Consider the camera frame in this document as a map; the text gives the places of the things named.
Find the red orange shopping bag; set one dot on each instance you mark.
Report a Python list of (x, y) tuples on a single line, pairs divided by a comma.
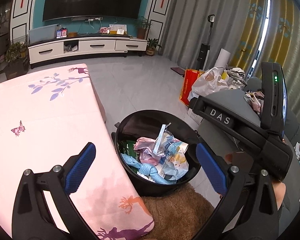
[(190, 77)]

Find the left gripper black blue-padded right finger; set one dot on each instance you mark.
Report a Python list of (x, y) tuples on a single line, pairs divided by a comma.
[(247, 209)]

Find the light blue quilted cloth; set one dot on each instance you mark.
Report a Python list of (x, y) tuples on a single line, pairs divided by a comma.
[(146, 170)]

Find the grey curtain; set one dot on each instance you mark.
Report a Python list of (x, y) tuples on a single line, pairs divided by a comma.
[(187, 28)]

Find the yellow patterned curtain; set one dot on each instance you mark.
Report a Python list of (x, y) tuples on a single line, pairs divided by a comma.
[(266, 35)]

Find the translucent storage box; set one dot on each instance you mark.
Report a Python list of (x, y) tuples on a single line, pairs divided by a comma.
[(41, 34)]

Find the pink patterned tablecloth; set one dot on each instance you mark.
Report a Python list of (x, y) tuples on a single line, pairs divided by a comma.
[(45, 118)]

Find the pink plastic wrapper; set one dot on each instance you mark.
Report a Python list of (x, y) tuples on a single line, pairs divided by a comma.
[(144, 149)]

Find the black trash bin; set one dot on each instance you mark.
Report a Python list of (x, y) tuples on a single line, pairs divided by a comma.
[(175, 144)]

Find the green white package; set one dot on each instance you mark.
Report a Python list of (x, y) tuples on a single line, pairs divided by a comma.
[(127, 147)]

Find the brown fuzzy rug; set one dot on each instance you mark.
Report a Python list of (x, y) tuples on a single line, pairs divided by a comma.
[(178, 215)]

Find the upright vacuum cleaner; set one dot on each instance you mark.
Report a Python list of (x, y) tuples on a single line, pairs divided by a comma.
[(205, 47)]

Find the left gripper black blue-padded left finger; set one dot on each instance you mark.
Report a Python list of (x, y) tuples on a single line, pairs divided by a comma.
[(32, 218)]

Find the white TV cabinet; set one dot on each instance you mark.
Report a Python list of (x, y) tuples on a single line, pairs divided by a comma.
[(80, 46)]

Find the potted plant by cabinet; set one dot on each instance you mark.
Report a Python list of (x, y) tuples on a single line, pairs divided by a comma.
[(142, 25)]

